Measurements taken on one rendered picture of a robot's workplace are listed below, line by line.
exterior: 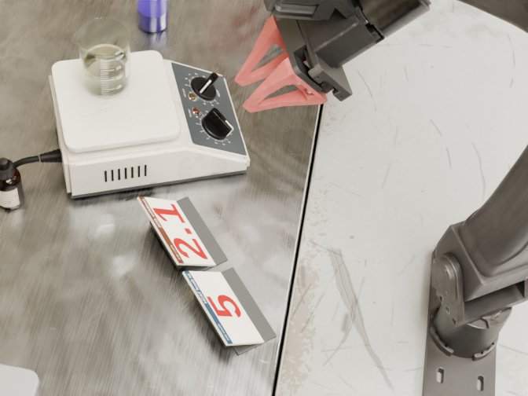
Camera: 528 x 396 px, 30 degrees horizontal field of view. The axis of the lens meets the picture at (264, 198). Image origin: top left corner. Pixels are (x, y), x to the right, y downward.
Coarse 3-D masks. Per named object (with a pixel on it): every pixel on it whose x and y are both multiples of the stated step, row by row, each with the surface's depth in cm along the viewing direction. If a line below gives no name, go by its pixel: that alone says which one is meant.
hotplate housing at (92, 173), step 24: (168, 72) 109; (144, 144) 102; (168, 144) 103; (192, 144) 103; (72, 168) 101; (96, 168) 102; (120, 168) 103; (144, 168) 104; (168, 168) 105; (192, 168) 106; (216, 168) 107; (240, 168) 108; (72, 192) 104; (96, 192) 106
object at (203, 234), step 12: (180, 204) 106; (192, 204) 107; (192, 216) 106; (156, 228) 100; (192, 228) 105; (204, 228) 105; (204, 240) 104; (168, 252) 102; (216, 252) 103; (180, 264) 98; (192, 264) 100; (204, 264) 101; (216, 264) 103
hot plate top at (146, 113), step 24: (72, 72) 104; (144, 72) 106; (72, 96) 103; (144, 96) 104; (168, 96) 104; (72, 120) 101; (96, 120) 101; (120, 120) 102; (144, 120) 102; (168, 120) 102; (72, 144) 99; (96, 144) 99; (120, 144) 100
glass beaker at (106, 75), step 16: (80, 32) 99; (96, 32) 101; (112, 32) 101; (128, 32) 99; (80, 48) 98; (128, 48) 99; (80, 64) 101; (96, 64) 98; (112, 64) 99; (128, 64) 101; (96, 80) 100; (112, 80) 100; (128, 80) 103; (96, 96) 102; (112, 96) 102
